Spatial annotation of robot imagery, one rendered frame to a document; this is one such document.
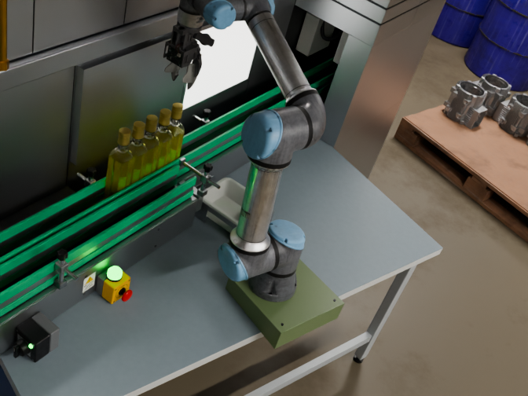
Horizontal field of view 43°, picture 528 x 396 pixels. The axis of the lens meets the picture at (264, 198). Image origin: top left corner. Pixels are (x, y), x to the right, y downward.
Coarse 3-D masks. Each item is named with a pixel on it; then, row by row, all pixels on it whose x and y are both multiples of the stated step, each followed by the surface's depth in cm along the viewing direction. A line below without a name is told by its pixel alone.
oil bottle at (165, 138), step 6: (156, 132) 212; (162, 132) 212; (168, 132) 213; (162, 138) 211; (168, 138) 213; (162, 144) 212; (168, 144) 215; (162, 150) 214; (168, 150) 217; (162, 156) 216; (168, 156) 220; (162, 162) 218; (156, 168) 218
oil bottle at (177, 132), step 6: (168, 126) 216; (174, 126) 216; (180, 126) 217; (174, 132) 216; (180, 132) 217; (174, 138) 217; (180, 138) 220; (174, 144) 218; (180, 144) 222; (174, 150) 221; (180, 150) 224; (174, 156) 223; (168, 162) 223
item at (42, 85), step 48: (48, 0) 166; (96, 0) 179; (144, 0) 195; (288, 0) 267; (48, 48) 175; (96, 48) 186; (336, 48) 337; (0, 96) 170; (48, 96) 185; (240, 96) 279; (0, 144) 180; (48, 144) 196; (0, 192) 190; (48, 192) 208
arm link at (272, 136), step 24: (264, 120) 164; (288, 120) 167; (264, 144) 164; (288, 144) 168; (264, 168) 171; (264, 192) 177; (240, 216) 185; (264, 216) 182; (240, 240) 187; (264, 240) 188; (240, 264) 187; (264, 264) 192
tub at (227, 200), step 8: (224, 184) 243; (232, 184) 243; (208, 192) 236; (216, 192) 241; (224, 192) 246; (232, 192) 245; (240, 192) 242; (208, 200) 232; (216, 200) 243; (224, 200) 244; (232, 200) 245; (240, 200) 244; (216, 208) 229; (224, 208) 241; (232, 208) 242; (240, 208) 243; (232, 216) 239
